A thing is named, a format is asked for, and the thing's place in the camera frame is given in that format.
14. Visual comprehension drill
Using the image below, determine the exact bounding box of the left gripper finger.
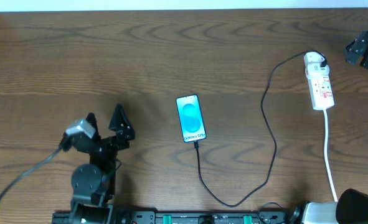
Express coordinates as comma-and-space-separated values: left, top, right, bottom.
108, 104, 134, 136
85, 113, 100, 140

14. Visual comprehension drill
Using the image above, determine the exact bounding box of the black charger cable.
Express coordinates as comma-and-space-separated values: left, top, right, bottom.
193, 50, 328, 208

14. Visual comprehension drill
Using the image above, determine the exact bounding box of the white power strip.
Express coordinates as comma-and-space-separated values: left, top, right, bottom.
304, 52, 334, 111

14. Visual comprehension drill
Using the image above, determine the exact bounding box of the blue Galaxy smartphone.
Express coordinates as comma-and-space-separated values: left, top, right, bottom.
176, 95, 207, 143

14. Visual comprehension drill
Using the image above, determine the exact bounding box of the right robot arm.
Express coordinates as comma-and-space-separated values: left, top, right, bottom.
288, 30, 368, 223

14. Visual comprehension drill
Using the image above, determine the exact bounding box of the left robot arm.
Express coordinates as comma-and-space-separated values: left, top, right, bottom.
62, 104, 135, 223

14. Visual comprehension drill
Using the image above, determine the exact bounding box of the white charger plug adapter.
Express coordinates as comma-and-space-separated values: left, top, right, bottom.
305, 63, 329, 80

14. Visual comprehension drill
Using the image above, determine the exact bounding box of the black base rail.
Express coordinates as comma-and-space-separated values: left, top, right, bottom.
51, 210, 290, 224

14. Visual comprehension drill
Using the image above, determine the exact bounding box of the white power strip cord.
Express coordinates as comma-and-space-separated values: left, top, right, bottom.
323, 109, 339, 203

